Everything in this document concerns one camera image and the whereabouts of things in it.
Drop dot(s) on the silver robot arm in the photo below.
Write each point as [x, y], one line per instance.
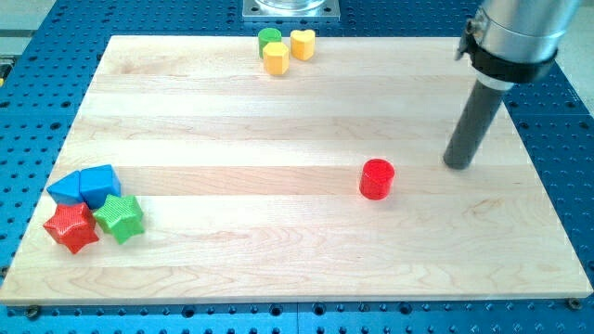
[515, 41]

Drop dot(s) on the green star block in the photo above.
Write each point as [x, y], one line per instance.
[120, 217]

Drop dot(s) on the red star block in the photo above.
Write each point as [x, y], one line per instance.
[72, 226]

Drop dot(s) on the light wooden board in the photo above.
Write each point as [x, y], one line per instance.
[249, 183]

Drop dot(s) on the red cylinder block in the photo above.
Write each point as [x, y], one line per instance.
[376, 179]

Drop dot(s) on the yellow hexagon block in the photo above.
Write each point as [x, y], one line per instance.
[276, 58]

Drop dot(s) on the yellow heart block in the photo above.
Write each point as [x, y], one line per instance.
[303, 44]

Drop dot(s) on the green cylinder block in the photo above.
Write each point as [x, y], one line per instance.
[266, 36]

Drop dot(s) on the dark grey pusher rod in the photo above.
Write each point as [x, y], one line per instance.
[476, 118]

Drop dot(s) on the blue cube block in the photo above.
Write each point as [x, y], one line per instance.
[96, 183]

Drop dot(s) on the blue triangle block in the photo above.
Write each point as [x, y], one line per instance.
[67, 189]

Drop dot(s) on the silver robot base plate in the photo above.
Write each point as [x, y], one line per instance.
[290, 10]

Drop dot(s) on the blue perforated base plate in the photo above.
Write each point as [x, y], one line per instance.
[47, 85]

